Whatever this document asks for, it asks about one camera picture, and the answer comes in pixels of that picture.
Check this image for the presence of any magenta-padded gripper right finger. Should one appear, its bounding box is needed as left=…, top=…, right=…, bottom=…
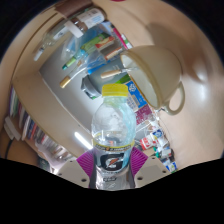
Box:
left=129, top=146, right=171, bottom=188

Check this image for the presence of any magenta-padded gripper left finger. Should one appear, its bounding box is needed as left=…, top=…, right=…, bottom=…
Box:
left=54, top=148, right=96, bottom=189

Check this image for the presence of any clear drink bottle yellow cap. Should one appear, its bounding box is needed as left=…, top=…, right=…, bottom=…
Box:
left=89, top=83, right=138, bottom=191

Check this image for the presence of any white desk lamp light bar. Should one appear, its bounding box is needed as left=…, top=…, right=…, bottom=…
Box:
left=73, top=130, right=94, bottom=150

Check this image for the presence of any pink packet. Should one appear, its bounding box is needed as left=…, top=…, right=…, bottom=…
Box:
left=134, top=106, right=155, bottom=126

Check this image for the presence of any white and blue tissue box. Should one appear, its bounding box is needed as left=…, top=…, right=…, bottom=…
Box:
left=124, top=74, right=152, bottom=113

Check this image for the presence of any tall green bottle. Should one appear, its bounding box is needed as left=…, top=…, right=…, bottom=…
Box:
left=113, top=73, right=132, bottom=86

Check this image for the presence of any clear blue plastic bag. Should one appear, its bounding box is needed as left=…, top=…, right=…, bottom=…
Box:
left=62, top=30, right=113, bottom=80

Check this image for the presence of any clear glass bottle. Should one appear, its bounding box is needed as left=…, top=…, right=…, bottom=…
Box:
left=33, top=24, right=73, bottom=63

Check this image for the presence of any brown jar with white lid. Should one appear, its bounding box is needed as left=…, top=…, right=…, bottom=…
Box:
left=64, top=7, right=108, bottom=38

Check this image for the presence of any wooden-handled spoon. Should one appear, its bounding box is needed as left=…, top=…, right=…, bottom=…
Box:
left=99, top=67, right=134, bottom=80

